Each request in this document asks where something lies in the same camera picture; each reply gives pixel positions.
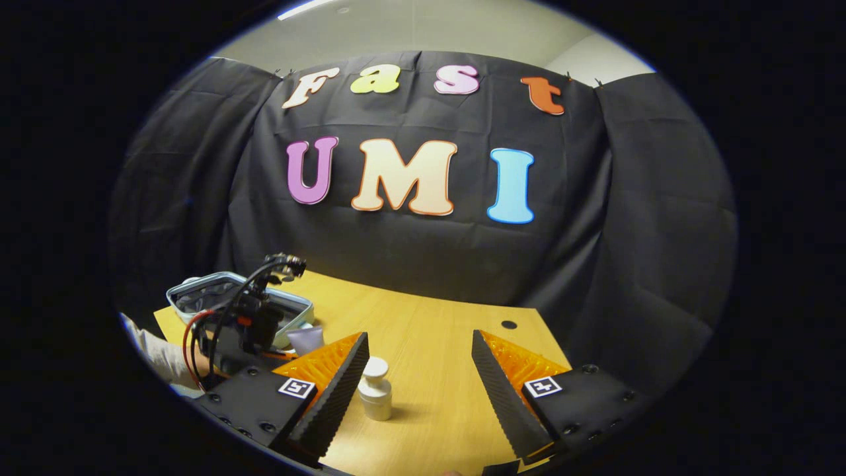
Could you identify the black backdrop cloth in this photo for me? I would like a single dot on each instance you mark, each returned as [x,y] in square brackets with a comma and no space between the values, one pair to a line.
[429,251]

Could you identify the white capped bottle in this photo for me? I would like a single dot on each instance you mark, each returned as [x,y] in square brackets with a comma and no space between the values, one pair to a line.
[375,396]

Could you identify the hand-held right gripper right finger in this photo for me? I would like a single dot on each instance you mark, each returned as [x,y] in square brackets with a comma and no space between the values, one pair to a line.
[502,396]

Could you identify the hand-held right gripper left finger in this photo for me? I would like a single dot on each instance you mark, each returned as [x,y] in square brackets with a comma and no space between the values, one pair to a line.
[340,396]

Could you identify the white squeeze tube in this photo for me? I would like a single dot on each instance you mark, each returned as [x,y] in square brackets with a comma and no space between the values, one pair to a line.
[305,340]

